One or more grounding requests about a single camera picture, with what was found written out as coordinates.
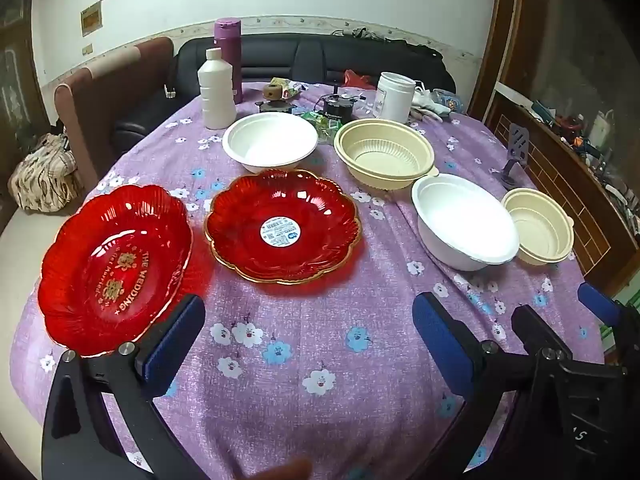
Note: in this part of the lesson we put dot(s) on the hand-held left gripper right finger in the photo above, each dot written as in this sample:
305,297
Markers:
445,347

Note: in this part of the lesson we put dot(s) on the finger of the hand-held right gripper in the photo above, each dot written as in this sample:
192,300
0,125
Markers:
535,330
597,305

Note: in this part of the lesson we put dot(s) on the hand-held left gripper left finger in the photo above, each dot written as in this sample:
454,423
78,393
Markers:
172,342

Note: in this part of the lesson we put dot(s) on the small beige plastic bowl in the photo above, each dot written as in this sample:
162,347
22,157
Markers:
537,225

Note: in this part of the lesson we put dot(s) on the red plate with gold lettering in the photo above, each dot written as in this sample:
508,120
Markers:
100,270

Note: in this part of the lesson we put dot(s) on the white foam bowl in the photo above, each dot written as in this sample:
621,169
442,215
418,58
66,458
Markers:
270,142
460,220

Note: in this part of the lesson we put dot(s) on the red gold-rimmed plate with sticker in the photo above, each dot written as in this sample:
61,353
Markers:
245,230

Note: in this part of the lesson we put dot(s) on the large beige plastic bowl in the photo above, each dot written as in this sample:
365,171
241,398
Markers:
385,152

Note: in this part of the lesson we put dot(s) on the person's left hand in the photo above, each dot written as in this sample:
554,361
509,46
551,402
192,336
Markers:
280,471

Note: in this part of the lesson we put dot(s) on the green white cardboard box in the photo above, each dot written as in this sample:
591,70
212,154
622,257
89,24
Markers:
609,342

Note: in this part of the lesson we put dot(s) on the wooden sideboard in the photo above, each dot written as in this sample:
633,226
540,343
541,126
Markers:
565,200

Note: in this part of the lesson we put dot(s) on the purple floral tablecloth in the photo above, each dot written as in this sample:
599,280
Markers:
300,335

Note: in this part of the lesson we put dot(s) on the brown patterned blanket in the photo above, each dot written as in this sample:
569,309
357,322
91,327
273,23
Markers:
45,175

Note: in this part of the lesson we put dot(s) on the white gloves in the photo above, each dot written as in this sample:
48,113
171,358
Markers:
427,105

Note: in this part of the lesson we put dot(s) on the blue printed packet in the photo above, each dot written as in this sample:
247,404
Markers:
448,101

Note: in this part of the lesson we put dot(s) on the brown fabric armchair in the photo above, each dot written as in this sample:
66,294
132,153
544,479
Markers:
115,100

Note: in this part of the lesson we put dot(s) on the white plastic bottle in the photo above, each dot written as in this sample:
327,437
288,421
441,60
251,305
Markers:
216,95

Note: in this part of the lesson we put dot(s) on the white plastic jar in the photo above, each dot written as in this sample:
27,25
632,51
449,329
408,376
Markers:
395,100

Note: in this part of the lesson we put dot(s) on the green candy wrappers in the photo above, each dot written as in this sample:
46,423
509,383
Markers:
320,125

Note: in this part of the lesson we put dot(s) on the black cylinder device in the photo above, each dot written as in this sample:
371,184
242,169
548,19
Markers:
275,107
336,109

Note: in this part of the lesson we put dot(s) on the yellow snack packet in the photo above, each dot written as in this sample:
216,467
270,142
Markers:
286,87

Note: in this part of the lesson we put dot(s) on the red plastic bag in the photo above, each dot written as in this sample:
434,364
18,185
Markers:
356,80

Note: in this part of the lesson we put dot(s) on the wooden glass-panel door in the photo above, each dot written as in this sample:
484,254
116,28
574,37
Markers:
17,85

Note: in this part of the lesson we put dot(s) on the purple thermos flask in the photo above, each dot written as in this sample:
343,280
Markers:
230,42

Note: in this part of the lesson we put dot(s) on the black leather sofa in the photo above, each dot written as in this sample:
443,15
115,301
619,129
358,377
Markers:
310,60

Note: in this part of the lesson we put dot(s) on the wooden door frame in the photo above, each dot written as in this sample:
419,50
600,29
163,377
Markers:
500,35

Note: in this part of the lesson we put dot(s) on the wall outlet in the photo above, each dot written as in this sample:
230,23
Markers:
87,49

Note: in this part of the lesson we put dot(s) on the yellow wall sign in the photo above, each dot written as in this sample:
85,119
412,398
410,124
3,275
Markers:
91,19

